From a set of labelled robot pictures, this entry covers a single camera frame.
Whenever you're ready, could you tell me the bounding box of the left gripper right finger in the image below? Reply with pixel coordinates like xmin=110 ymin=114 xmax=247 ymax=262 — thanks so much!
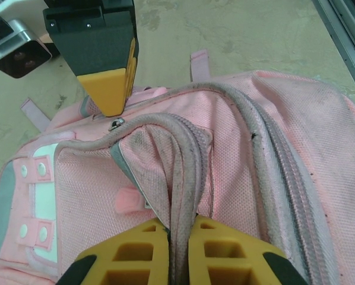
xmin=188 ymin=214 xmax=309 ymax=285

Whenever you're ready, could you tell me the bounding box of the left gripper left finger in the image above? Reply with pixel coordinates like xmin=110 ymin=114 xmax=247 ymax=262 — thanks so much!
xmin=57 ymin=218 xmax=171 ymax=285

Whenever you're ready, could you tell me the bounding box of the pink student backpack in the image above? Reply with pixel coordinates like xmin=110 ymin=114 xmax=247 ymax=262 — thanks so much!
xmin=0 ymin=49 xmax=355 ymax=285

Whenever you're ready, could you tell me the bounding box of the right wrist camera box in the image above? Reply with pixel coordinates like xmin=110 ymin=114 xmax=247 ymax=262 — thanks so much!
xmin=0 ymin=0 xmax=53 ymax=80

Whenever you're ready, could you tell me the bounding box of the aluminium table rail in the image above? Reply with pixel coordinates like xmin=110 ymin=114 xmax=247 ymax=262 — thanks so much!
xmin=312 ymin=0 xmax=355 ymax=105

